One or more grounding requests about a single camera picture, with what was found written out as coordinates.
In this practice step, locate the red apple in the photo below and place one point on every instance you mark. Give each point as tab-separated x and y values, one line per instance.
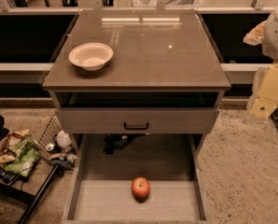
140	187

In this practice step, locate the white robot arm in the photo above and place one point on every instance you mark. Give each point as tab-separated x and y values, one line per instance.
265	99

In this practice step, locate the grey drawer cabinet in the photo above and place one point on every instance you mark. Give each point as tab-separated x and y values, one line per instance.
162	59

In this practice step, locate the black object under drawer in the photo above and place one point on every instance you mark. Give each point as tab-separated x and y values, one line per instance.
117	142

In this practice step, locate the closed top drawer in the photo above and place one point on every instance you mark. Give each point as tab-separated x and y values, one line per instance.
161	120

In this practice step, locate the open middle drawer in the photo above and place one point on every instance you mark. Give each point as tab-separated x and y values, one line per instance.
153	180

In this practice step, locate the white bowl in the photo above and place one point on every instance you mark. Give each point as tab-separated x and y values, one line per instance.
91	56

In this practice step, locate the white bottle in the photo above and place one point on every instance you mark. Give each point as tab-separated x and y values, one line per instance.
63	139

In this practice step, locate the clear plastic bin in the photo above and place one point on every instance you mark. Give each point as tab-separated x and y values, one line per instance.
168	3

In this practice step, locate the green snack bag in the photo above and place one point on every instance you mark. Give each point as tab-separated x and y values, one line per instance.
27	155

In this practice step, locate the brown snack bag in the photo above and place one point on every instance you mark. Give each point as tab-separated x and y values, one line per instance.
6	155

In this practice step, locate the black drawer handle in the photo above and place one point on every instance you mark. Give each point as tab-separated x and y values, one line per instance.
130	127

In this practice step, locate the wire mesh basket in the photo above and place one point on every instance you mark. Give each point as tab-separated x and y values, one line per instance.
51	152

